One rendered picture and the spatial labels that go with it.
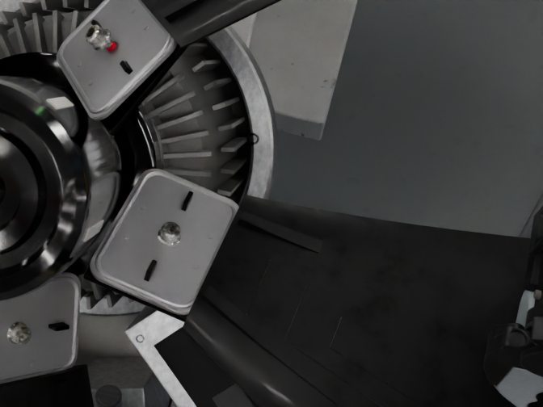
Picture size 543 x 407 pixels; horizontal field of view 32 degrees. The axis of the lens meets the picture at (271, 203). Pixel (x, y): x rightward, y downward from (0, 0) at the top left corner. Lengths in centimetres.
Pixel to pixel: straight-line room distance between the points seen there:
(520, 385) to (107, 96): 27
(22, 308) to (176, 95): 18
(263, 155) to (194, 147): 9
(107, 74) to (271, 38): 65
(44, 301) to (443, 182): 100
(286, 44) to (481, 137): 40
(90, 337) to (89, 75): 32
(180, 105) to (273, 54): 51
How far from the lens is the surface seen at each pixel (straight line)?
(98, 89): 54
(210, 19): 51
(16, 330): 59
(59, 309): 61
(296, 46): 117
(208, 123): 66
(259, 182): 73
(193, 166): 65
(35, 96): 51
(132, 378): 76
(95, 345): 82
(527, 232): 159
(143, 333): 67
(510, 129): 143
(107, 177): 54
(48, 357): 62
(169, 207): 57
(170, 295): 54
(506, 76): 137
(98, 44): 55
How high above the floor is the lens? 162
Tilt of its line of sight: 50 degrees down
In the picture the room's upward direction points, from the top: 11 degrees clockwise
